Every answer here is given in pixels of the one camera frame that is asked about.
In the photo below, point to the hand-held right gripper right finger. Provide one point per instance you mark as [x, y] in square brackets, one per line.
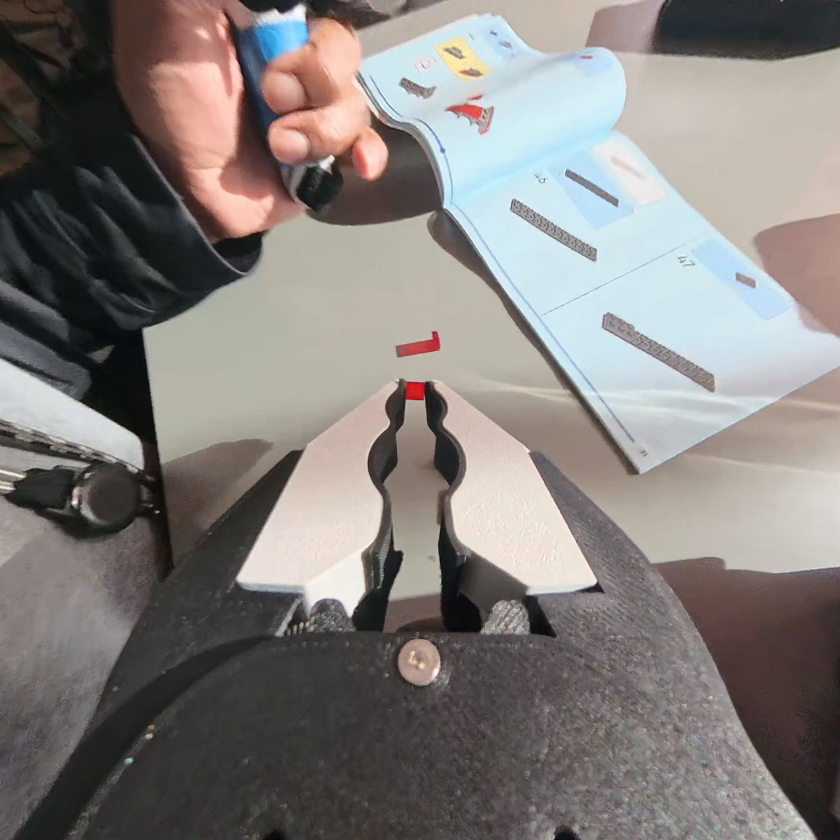
[512, 525]

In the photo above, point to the black badge reel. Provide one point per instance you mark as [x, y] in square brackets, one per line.
[105, 495]

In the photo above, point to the red brick plate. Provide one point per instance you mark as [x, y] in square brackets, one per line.
[417, 346]

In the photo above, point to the person's left hand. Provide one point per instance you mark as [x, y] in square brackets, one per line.
[184, 98]

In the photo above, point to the person's left forearm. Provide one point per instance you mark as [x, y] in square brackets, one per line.
[98, 262]

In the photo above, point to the light blue instruction booklet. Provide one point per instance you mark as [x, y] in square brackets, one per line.
[590, 197]

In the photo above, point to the grey desk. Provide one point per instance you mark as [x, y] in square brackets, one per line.
[295, 295]

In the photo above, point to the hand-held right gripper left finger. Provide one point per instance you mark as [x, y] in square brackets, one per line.
[315, 518]

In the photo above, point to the small red brick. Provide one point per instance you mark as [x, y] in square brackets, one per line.
[415, 391]

